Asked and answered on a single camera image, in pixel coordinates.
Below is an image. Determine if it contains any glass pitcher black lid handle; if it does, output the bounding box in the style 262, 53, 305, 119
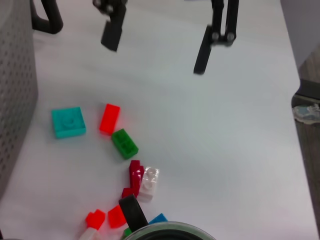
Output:
29, 0, 64, 35

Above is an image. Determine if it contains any glass teacup black handle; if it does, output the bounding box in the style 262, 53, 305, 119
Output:
118, 193, 219, 240

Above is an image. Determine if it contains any blue square toy brick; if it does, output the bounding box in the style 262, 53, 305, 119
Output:
147, 212, 169, 225

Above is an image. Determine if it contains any bright red slope brick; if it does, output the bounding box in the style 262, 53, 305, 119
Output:
98, 103, 121, 136

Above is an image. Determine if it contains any grey-green perforated storage bin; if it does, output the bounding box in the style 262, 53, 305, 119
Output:
0, 0, 40, 199

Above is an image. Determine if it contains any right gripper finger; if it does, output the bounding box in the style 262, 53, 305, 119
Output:
93, 0, 128, 53
193, 0, 240, 75

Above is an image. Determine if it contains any white two-stud toy brick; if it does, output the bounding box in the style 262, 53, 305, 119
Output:
137, 166, 160, 202

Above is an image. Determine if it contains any dark red toy brick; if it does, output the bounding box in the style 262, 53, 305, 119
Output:
121, 159, 145, 200

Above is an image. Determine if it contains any small red toy brick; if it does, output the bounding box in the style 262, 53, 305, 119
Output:
84, 208, 107, 231
107, 204, 128, 229

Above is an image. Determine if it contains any teal square toy brick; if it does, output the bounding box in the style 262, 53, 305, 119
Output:
50, 106, 88, 140

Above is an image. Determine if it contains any grey sports shoe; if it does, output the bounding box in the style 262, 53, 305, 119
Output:
292, 103, 320, 126

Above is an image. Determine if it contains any green rectangular toy brick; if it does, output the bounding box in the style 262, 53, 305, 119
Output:
110, 128, 140, 161

